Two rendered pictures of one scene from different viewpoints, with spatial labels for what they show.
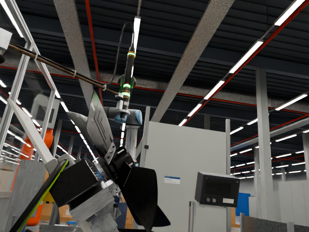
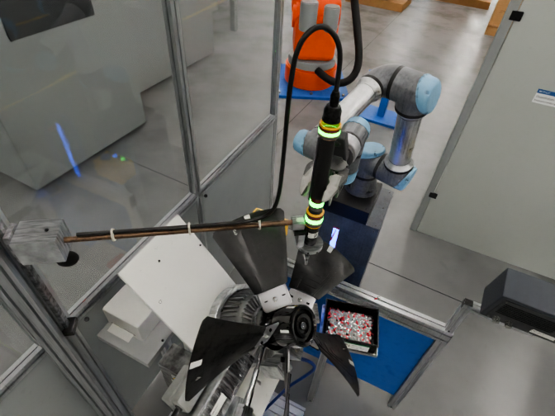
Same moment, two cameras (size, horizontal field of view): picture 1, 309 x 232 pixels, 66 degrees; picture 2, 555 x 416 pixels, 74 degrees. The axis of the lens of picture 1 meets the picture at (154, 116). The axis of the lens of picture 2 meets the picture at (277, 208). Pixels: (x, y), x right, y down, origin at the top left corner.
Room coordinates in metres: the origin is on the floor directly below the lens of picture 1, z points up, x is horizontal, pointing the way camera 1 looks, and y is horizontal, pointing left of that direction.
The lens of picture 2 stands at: (0.59, -0.10, 2.20)
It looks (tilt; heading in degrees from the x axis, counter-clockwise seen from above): 44 degrees down; 32
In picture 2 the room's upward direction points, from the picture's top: 4 degrees clockwise
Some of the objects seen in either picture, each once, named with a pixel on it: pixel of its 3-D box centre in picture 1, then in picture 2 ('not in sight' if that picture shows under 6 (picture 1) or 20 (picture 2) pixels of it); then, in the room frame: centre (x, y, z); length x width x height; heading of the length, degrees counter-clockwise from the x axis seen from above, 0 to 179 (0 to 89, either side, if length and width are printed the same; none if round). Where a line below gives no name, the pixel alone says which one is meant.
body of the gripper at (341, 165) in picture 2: (125, 90); (333, 168); (1.29, 0.19, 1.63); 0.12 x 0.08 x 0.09; 10
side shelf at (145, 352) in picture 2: not in sight; (154, 312); (0.98, 0.69, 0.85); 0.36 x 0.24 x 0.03; 9
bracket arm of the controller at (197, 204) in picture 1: (207, 205); (496, 316); (1.64, -0.40, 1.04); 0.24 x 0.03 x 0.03; 99
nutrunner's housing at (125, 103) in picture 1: (128, 78); (320, 186); (1.18, 0.16, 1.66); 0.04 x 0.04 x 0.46
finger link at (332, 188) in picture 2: (132, 83); (329, 195); (1.19, 0.14, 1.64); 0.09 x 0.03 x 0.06; 20
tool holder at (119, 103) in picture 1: (123, 104); (307, 232); (1.17, 0.17, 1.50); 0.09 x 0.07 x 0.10; 134
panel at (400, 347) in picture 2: not in sight; (332, 332); (1.55, 0.13, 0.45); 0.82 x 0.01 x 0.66; 99
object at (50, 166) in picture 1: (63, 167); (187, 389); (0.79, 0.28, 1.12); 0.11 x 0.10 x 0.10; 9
